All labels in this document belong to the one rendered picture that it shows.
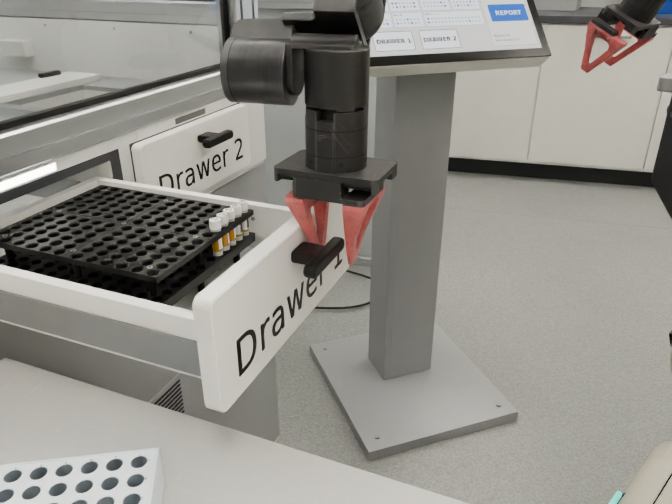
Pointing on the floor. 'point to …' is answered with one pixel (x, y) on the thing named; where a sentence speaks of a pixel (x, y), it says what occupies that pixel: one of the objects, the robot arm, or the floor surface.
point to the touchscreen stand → (409, 293)
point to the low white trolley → (177, 447)
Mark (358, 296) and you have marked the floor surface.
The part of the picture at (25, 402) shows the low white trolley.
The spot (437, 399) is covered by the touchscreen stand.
